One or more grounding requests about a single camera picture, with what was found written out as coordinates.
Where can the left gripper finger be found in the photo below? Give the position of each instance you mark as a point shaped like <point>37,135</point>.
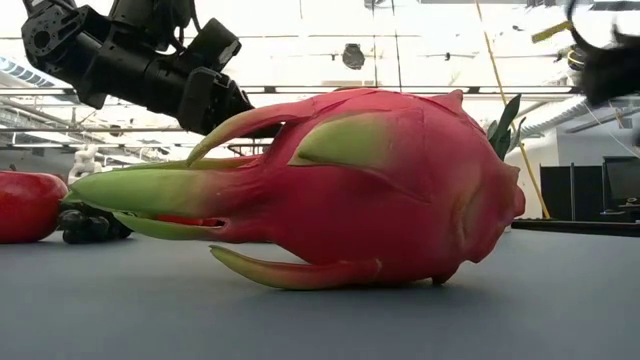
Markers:
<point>255,131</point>

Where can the pink dragon fruit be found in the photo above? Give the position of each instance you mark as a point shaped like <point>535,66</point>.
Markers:
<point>375,200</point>

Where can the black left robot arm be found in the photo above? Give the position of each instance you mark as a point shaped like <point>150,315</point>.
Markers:
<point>125,70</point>

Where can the round black ceiling fixture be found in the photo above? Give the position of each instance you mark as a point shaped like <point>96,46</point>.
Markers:
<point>353,56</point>

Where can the white humanoid figure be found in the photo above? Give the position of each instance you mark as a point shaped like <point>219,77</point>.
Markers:
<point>85,162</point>

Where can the blue table mat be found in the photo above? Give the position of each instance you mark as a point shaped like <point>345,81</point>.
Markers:
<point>320,320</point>

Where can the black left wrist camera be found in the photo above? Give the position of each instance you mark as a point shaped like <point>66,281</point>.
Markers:
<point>215,45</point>

